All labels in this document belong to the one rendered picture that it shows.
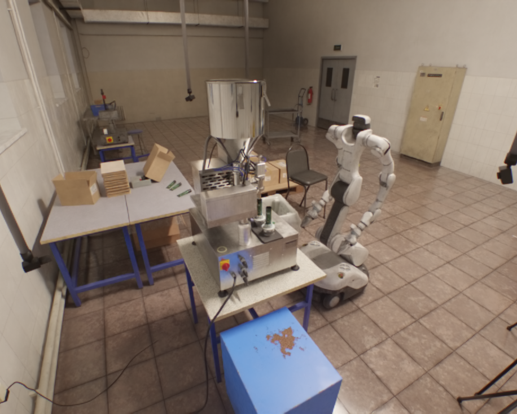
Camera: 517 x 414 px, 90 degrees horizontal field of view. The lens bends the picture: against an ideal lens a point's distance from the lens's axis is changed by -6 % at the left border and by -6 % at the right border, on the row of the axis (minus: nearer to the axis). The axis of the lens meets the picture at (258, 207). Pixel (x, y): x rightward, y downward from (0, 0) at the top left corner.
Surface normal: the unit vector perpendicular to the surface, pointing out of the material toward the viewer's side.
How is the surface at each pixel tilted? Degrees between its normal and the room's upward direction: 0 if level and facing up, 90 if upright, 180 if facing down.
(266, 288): 0
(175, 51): 90
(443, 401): 0
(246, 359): 0
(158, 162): 90
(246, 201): 90
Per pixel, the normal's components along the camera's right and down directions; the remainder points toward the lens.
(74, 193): 0.12, 0.46
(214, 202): 0.45, 0.41
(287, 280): 0.00, -0.89
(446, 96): -0.89, 0.21
